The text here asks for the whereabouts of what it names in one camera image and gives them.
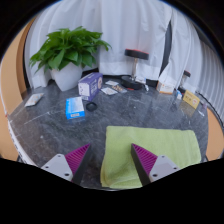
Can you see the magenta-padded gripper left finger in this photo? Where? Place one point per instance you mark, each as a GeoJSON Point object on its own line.
{"type": "Point", "coordinates": [59, 165]}

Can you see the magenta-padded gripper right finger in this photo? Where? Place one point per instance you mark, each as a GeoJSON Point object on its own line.
{"type": "Point", "coordinates": [161, 166]}

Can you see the light green towel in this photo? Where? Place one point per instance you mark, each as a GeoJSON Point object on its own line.
{"type": "Point", "coordinates": [160, 140]}

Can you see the small white tube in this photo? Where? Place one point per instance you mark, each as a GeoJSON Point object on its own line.
{"type": "Point", "coordinates": [201, 113]}

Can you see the small black round lid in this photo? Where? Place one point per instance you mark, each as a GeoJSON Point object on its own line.
{"type": "Point", "coordinates": [91, 106]}

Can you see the white flat packet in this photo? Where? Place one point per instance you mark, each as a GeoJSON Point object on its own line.
{"type": "Point", "coordinates": [34, 99]}

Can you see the yellow printed box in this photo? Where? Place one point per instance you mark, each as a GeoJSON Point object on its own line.
{"type": "Point", "coordinates": [191, 99]}

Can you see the small blue and white box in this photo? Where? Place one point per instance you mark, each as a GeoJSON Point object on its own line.
{"type": "Point", "coordinates": [179, 95]}

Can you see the white and orange box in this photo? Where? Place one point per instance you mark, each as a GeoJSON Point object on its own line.
{"type": "Point", "coordinates": [165, 88]}

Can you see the small white packet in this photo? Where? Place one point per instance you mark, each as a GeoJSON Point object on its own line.
{"type": "Point", "coordinates": [146, 88]}

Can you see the purple cardboard box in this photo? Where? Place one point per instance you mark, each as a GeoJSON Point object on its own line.
{"type": "Point", "coordinates": [90, 85]}

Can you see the small brown printed card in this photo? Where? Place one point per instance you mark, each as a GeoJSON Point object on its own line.
{"type": "Point", "coordinates": [119, 88]}

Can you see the white paper stack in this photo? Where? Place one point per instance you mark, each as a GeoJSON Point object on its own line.
{"type": "Point", "coordinates": [140, 80]}

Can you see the small white card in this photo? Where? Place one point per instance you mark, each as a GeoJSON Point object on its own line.
{"type": "Point", "coordinates": [112, 83]}
{"type": "Point", "coordinates": [109, 91]}

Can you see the white pleated sheer curtain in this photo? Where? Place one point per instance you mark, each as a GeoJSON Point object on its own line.
{"type": "Point", "coordinates": [211, 76]}

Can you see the green potted plant white pot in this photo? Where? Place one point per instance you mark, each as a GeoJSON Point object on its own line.
{"type": "Point", "coordinates": [66, 50]}

